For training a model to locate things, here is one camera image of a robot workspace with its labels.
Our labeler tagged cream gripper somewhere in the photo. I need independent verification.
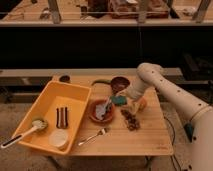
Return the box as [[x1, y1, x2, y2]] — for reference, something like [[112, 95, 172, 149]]
[[116, 79, 149, 115]]

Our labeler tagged green sponge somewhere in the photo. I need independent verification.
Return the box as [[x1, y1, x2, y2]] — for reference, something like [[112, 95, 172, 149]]
[[111, 96, 127, 106]]

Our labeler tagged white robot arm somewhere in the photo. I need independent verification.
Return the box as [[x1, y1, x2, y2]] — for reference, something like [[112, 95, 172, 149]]
[[120, 63, 213, 171]]

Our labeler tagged purple bowl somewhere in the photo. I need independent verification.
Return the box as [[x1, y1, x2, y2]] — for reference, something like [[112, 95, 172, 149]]
[[110, 77, 130, 94]]

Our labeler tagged orange clay bowl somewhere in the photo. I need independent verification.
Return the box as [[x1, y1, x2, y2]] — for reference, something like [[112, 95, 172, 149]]
[[89, 99, 115, 124]]

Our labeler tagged yellow spatula with orange head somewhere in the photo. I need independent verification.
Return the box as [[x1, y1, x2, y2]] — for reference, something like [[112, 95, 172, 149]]
[[138, 98, 147, 110]]

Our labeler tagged crumpled silver foil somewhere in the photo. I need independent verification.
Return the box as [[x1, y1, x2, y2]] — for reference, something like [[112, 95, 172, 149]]
[[95, 98, 112, 120]]

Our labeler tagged silver fork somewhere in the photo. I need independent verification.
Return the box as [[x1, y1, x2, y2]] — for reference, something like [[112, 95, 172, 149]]
[[78, 127, 109, 146]]

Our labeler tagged yellow plastic bin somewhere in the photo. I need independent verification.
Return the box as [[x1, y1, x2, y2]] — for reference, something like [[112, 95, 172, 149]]
[[13, 81, 91, 155]]

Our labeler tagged dark small cup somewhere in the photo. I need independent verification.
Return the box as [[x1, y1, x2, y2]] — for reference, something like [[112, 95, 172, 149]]
[[59, 75, 71, 83]]

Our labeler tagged brown sausage pair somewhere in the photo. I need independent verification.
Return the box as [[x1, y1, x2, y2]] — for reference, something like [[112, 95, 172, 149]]
[[56, 107, 68, 129]]

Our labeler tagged black floor cable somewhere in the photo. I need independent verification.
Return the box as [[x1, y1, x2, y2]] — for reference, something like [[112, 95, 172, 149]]
[[163, 115, 178, 171]]

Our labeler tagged dish brush with white handle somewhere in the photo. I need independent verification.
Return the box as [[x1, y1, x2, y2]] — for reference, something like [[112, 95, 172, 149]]
[[0, 119, 48, 149]]

